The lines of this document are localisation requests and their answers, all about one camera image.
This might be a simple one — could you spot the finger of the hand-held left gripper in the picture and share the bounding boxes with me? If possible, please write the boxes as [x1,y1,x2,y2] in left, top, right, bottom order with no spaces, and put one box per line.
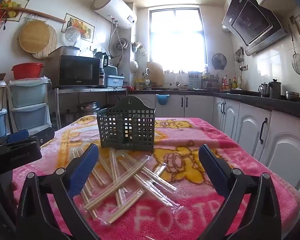
[27,127,55,147]
[5,129,29,144]

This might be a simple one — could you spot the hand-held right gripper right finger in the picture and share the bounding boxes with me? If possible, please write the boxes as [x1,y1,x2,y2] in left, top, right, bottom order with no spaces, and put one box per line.
[198,144,283,240]

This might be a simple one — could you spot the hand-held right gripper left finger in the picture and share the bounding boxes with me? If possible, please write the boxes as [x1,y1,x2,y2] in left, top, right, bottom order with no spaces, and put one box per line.
[16,143,100,240]

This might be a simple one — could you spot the group of chopsticks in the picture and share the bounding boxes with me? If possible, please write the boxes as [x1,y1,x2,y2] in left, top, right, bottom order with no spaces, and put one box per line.
[72,147,184,224]

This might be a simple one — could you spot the grey plastic utensil basket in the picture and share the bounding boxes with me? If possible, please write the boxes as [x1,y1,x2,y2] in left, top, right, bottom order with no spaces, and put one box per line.
[97,95,156,153]

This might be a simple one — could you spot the small hanging utensils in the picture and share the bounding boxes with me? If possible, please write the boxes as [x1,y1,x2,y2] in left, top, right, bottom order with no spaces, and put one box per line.
[234,46,245,71]

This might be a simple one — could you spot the light blue drawer unit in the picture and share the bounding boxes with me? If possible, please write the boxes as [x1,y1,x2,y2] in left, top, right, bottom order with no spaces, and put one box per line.
[7,76,52,133]

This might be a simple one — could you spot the pink printed blanket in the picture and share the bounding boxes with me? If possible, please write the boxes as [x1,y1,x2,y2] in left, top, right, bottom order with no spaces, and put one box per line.
[12,116,300,240]

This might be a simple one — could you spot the large steel pot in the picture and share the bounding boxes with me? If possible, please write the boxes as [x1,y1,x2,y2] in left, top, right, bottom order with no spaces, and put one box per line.
[77,101,100,113]

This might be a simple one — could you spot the metal kitchen rack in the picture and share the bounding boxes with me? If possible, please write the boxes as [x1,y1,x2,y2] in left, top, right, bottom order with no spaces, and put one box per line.
[52,86,128,130]

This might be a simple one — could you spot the red plastic basin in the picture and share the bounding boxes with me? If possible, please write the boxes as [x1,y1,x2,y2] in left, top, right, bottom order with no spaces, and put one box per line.
[11,63,44,80]

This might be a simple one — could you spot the black microwave oven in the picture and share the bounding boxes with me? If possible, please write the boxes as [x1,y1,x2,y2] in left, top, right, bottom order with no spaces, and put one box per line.
[49,54,105,88]

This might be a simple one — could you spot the white base cabinets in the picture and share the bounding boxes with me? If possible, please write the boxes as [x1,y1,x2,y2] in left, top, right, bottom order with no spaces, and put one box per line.
[129,94,300,198]

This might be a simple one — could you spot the dark kitchen countertop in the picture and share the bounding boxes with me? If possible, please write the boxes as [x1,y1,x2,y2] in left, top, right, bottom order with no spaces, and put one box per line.
[130,87,300,122]

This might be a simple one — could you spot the metal pot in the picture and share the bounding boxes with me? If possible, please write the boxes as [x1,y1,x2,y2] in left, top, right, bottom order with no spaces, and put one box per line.
[61,45,81,56]

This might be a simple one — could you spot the blue plastic box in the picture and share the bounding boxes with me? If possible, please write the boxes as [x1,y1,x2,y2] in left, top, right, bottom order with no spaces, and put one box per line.
[105,74,125,87]

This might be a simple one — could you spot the blue hanging bin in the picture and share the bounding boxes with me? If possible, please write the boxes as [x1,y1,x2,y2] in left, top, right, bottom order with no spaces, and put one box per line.
[155,94,170,105]

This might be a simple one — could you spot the round bamboo mat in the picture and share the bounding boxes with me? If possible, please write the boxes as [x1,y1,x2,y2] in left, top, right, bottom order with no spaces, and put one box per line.
[32,24,58,60]

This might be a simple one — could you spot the row of condiment bottles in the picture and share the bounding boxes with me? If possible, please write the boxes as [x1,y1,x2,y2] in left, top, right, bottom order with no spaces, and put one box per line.
[202,71,243,92]

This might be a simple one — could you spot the light blue knife block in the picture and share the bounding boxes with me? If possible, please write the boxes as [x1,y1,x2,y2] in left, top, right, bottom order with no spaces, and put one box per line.
[189,71,199,88]

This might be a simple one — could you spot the round bamboo tray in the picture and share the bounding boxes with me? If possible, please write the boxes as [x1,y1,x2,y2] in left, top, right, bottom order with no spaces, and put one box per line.
[19,20,50,53]

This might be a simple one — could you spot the steel bowl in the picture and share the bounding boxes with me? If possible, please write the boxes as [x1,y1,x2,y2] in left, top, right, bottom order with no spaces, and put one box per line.
[285,91,300,102]

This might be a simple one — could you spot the beige cutting board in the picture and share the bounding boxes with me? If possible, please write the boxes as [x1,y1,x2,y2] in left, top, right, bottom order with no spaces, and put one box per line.
[146,62,164,87]

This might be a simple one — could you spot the long wooden rolling pin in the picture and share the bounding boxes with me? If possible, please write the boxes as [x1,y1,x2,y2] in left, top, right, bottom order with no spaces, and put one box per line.
[0,7,67,24]

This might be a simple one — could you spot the kitchen window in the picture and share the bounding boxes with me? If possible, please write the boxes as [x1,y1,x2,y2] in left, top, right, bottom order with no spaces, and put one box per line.
[148,8,207,73]

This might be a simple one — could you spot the white water heater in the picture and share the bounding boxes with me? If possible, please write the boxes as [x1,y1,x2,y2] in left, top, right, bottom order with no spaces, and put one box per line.
[91,0,138,30]

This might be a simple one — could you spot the black range hood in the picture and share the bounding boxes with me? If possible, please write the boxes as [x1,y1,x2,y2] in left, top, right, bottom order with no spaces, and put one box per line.
[221,0,289,57]

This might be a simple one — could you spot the round dark wall fan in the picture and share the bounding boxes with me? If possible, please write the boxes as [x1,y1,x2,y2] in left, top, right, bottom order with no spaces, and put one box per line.
[211,53,227,70]

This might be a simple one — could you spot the fruit wall poster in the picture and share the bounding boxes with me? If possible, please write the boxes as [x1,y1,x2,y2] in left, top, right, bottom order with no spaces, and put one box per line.
[62,12,95,42]
[0,0,30,22]

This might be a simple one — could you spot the coiled hose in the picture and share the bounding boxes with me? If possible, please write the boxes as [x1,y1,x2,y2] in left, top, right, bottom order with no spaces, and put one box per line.
[114,37,128,50]

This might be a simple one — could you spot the wall utensil holder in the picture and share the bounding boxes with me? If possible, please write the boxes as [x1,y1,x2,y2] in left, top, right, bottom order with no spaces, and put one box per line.
[131,41,147,55]

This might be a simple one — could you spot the wire mesh strainer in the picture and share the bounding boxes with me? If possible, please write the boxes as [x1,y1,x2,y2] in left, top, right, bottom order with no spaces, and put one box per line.
[288,25,300,75]

